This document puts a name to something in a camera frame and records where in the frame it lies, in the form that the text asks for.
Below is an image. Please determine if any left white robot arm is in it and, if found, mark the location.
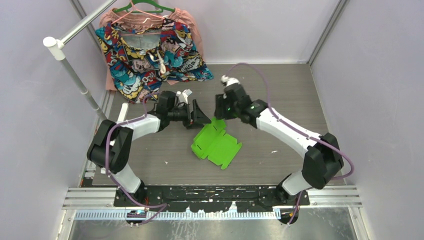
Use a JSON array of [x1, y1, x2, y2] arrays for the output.
[[86, 89, 211, 207]]

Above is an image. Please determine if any colorful patterned shirt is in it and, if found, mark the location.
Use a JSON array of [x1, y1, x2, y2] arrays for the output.
[[95, 8, 214, 103]]

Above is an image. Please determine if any green clothes hanger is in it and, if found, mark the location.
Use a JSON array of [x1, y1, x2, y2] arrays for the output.
[[112, 0, 176, 14]]

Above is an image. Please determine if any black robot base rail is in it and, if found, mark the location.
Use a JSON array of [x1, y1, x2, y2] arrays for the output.
[[112, 184, 312, 213]]

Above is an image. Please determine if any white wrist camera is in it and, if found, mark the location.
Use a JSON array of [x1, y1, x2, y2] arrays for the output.
[[176, 89, 193, 104], [220, 75, 240, 88]]

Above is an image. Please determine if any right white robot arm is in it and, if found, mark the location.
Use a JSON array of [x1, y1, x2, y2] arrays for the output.
[[214, 83, 344, 206]]

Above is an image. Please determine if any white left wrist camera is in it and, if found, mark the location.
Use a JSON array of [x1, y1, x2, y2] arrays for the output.
[[176, 89, 193, 104]]

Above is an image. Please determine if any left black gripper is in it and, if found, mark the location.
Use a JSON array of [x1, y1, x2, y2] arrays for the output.
[[168, 100, 212, 130]]

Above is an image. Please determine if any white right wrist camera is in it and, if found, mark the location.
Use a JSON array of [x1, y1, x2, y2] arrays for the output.
[[220, 75, 240, 88]]

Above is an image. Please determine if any purple cable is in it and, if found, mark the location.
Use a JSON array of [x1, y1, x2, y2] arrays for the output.
[[226, 63, 349, 226], [92, 92, 187, 223]]

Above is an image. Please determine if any metal clothes rack pole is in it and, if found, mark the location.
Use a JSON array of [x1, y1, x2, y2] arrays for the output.
[[42, 0, 116, 122]]

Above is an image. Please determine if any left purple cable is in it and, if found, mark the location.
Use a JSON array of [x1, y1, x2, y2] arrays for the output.
[[92, 92, 187, 223]]

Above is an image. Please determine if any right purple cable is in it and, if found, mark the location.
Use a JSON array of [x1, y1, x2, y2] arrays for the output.
[[226, 63, 349, 226]]

